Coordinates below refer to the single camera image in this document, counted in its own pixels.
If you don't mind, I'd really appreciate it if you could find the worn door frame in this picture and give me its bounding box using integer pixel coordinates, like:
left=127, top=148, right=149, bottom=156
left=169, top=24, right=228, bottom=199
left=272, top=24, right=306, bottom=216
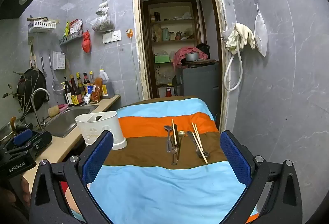
left=132, top=0, right=232, bottom=132

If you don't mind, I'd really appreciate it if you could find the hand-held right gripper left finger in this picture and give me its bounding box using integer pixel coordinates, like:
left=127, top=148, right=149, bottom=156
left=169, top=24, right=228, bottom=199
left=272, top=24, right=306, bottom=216
left=29, top=130, right=115, bottom=224

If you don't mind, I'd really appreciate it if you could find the black pan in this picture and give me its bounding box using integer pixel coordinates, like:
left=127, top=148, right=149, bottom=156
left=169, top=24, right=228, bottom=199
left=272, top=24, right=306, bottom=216
left=17, top=67, right=47, bottom=113

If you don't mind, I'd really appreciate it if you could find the metal mesh strainer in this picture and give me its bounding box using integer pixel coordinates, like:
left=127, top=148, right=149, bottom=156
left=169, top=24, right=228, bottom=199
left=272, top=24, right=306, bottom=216
left=49, top=54, right=65, bottom=92

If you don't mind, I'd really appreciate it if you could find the white plastic utensil holder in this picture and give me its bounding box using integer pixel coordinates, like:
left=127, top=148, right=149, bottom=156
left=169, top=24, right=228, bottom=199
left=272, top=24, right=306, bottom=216
left=74, top=111, right=127, bottom=150

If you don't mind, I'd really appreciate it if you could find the tall dark sauce bottle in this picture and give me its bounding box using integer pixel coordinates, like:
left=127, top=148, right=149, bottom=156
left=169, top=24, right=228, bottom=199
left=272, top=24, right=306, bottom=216
left=76, top=72, right=85, bottom=96

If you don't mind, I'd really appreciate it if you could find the blue and white packet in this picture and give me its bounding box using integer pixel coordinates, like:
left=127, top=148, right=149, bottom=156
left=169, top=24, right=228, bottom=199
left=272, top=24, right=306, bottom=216
left=83, top=85, right=93, bottom=104

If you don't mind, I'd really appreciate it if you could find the red plastic bag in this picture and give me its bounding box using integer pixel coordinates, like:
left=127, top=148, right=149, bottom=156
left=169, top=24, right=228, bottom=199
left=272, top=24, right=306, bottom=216
left=82, top=30, right=92, bottom=54

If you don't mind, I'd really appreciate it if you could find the white wire wall basket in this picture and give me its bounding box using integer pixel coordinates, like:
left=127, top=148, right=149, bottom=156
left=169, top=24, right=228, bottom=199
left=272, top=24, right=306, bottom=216
left=27, top=17, right=59, bottom=33

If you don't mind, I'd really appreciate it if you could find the red seasoning packet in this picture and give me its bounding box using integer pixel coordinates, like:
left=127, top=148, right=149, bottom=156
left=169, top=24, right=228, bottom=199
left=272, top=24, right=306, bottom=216
left=69, top=19, right=83, bottom=34

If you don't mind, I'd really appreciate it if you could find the orange spice packet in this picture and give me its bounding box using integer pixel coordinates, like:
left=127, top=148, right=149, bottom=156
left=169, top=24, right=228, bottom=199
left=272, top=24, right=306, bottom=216
left=90, top=78, right=103, bottom=102

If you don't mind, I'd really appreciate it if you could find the steel faucet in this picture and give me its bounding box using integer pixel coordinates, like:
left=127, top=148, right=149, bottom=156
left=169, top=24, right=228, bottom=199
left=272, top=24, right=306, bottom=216
left=31, top=88, right=51, bottom=131

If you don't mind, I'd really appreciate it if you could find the white wall box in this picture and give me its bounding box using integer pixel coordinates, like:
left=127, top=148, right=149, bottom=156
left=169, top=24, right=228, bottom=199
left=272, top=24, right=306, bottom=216
left=53, top=51, right=66, bottom=70

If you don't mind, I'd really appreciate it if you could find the hanging wooden board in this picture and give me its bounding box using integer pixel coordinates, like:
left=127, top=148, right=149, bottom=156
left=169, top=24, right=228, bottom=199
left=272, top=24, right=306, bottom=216
left=28, top=37, right=36, bottom=68

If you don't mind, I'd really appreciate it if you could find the soy sauce bottle yellow label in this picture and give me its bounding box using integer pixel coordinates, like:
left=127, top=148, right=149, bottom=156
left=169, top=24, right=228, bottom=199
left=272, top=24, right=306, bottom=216
left=70, top=75, right=83, bottom=106

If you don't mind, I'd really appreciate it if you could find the black bag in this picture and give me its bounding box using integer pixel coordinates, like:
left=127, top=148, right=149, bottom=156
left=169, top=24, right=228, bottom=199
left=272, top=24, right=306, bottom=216
left=195, top=43, right=211, bottom=59

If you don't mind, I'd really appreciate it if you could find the white power cable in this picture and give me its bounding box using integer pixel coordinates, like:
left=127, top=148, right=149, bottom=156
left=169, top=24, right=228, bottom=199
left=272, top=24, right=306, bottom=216
left=131, top=37, right=141, bottom=96

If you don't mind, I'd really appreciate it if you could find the hanging metal kitchen tool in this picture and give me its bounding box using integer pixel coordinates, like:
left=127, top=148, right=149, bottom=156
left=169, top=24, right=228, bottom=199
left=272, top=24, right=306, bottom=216
left=40, top=53, right=47, bottom=77

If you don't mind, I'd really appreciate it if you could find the gold spoon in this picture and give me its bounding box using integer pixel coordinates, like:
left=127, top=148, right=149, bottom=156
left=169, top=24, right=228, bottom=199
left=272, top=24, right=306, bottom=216
left=177, top=131, right=186, bottom=159

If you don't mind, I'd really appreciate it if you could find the pink cloth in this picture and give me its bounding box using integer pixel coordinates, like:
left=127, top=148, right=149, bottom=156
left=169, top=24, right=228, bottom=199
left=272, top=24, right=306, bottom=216
left=172, top=46, right=208, bottom=70

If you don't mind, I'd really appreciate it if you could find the white mesh bag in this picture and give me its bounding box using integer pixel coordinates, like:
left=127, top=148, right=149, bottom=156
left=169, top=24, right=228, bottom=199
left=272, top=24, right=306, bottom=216
left=254, top=3, right=268, bottom=57

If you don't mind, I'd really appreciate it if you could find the white hose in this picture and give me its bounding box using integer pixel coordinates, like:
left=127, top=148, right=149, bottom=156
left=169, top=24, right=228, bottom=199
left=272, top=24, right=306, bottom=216
left=224, top=44, right=243, bottom=91

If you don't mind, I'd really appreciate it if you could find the dark pump bottle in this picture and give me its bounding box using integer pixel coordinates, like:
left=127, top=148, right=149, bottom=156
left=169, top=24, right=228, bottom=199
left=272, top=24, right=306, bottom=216
left=63, top=77, right=74, bottom=106

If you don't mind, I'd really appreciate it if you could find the large oil jug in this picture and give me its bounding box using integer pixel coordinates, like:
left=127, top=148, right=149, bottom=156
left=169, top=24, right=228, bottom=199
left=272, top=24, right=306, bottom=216
left=99, top=69, right=115, bottom=99

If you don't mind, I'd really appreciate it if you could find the bare plant branch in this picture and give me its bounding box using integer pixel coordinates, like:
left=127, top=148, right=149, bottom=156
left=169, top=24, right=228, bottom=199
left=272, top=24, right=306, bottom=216
left=2, top=70, right=39, bottom=122

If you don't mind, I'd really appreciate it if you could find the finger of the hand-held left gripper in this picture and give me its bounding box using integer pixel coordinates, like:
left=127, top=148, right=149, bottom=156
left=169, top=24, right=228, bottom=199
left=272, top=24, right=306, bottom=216
left=13, top=129, right=34, bottom=147

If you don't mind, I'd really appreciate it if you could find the striped blue orange brown cloth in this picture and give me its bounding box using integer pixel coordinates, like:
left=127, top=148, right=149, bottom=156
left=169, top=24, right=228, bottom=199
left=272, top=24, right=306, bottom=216
left=69, top=96, right=259, bottom=224

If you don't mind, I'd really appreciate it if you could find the person's left hand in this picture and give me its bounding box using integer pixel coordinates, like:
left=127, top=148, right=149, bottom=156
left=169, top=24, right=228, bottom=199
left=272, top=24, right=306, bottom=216
left=0, top=177, right=32, bottom=215

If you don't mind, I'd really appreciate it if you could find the steel sink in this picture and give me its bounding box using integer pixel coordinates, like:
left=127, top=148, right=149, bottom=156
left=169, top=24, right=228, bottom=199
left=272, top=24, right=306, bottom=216
left=42, top=105, right=99, bottom=138

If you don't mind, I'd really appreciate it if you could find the grey wall shelf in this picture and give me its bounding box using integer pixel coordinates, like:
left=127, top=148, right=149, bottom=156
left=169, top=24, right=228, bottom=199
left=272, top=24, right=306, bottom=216
left=59, top=29, right=84, bottom=46

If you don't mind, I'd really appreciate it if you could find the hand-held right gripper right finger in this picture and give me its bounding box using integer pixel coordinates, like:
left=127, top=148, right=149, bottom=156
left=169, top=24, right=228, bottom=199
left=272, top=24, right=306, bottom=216
left=220, top=130, right=304, bottom=224

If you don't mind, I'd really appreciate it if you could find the grey washing machine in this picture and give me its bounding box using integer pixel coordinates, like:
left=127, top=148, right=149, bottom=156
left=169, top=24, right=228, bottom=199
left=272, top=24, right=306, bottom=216
left=176, top=62, right=221, bottom=122

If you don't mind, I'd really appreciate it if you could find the steel table knife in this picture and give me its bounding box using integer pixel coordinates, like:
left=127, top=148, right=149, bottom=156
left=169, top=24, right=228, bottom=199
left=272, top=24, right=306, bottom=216
left=171, top=143, right=179, bottom=166

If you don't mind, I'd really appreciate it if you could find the clear bag of dried goods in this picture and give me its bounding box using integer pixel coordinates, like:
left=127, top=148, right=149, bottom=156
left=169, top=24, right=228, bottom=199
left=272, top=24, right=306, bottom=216
left=90, top=0, right=115, bottom=33

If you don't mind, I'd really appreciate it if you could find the dark wooden board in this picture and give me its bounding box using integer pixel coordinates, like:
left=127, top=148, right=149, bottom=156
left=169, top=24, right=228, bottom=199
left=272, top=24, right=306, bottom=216
left=181, top=59, right=217, bottom=65

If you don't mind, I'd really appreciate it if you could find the wooden shelf cabinet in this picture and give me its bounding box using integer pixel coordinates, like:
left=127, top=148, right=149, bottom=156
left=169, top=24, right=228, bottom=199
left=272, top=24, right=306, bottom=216
left=142, top=0, right=201, bottom=99

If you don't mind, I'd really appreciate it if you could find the cream rubber glove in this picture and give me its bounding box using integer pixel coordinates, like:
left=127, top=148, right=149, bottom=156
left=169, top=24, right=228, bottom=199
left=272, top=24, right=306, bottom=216
left=238, top=23, right=255, bottom=50
left=226, top=23, right=242, bottom=54

